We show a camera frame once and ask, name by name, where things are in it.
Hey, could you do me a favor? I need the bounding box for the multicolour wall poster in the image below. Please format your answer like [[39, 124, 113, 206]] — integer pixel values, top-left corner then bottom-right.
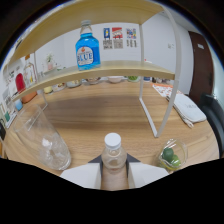
[[125, 27, 138, 48]]

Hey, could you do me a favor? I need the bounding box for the white green mug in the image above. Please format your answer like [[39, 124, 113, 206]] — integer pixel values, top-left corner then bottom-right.
[[127, 75, 140, 83]]

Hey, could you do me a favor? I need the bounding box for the wooden two-tier shelf rack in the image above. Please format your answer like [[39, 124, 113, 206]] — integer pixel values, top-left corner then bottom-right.
[[2, 0, 183, 139]]

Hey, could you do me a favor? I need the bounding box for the orange printed menu sheet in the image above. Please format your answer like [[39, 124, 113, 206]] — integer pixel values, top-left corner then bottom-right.
[[152, 83, 183, 98]]

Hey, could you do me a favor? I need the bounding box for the red white wall poster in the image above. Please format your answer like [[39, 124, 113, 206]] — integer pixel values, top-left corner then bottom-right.
[[111, 26, 124, 50]]

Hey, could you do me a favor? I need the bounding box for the glass cup of limes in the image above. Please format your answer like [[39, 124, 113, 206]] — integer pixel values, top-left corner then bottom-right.
[[156, 138, 189, 173]]

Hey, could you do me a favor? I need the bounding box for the blue liquid bottle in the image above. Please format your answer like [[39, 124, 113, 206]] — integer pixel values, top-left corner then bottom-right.
[[75, 19, 102, 71]]

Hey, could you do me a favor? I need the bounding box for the small white flower plant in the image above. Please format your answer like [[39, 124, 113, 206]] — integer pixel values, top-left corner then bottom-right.
[[45, 52, 56, 71]]

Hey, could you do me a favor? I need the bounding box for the white zip pouch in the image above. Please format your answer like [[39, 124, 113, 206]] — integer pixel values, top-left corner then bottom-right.
[[165, 93, 208, 129]]

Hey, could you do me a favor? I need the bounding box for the black chair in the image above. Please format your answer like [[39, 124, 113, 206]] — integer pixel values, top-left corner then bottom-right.
[[199, 93, 224, 158]]

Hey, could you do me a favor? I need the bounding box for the small shallow dish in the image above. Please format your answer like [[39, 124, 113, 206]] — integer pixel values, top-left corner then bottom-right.
[[52, 83, 67, 93]]

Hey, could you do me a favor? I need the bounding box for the clear bottle with orange cap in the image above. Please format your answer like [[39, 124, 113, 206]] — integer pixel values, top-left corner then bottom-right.
[[23, 54, 38, 87]]

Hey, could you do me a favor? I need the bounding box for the brown door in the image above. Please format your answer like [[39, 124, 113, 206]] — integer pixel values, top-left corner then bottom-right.
[[187, 30, 214, 106]]

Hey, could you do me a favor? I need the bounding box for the white bowl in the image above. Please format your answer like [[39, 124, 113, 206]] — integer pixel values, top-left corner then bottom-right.
[[85, 77, 102, 85], [107, 75, 124, 84]]

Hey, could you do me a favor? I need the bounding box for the clear glass tumbler with ice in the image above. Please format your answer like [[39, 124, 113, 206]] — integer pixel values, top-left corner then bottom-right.
[[12, 104, 72, 171]]

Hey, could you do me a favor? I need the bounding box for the clear bottle with red label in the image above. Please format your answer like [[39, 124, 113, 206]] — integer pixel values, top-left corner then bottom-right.
[[100, 132, 130, 191]]

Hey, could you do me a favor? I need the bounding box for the red liquid bottle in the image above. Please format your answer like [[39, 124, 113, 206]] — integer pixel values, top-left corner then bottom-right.
[[15, 73, 27, 94]]

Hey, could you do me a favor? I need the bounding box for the light-blue cup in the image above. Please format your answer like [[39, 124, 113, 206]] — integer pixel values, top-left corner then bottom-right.
[[14, 99, 24, 112]]

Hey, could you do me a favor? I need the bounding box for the blue yellow wall poster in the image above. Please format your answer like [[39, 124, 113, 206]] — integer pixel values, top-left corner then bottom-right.
[[102, 27, 111, 50]]

